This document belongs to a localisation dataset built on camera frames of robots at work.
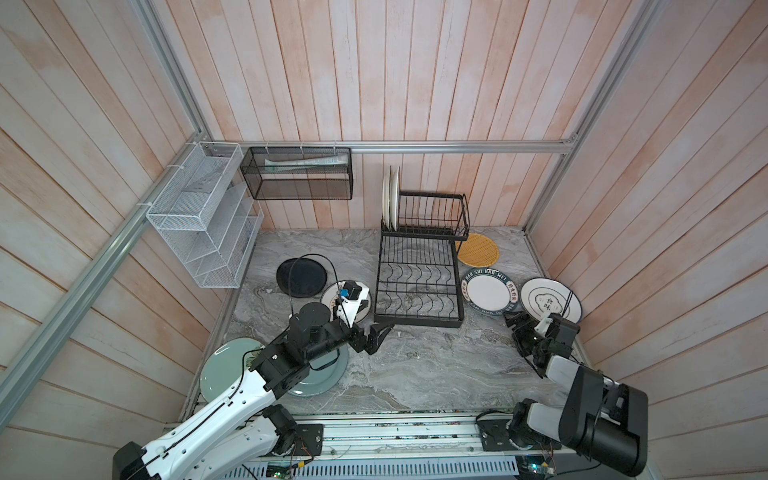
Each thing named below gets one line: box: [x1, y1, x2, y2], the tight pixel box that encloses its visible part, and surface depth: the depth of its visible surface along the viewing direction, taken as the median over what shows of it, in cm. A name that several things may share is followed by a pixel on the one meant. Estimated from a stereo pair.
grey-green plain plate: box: [288, 343, 349, 396], surface depth 64 cm
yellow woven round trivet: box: [456, 233, 500, 268], surface depth 116 cm
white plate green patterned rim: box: [460, 268, 519, 316], surface depth 104 cm
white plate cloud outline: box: [520, 277, 583, 324], surface depth 103 cm
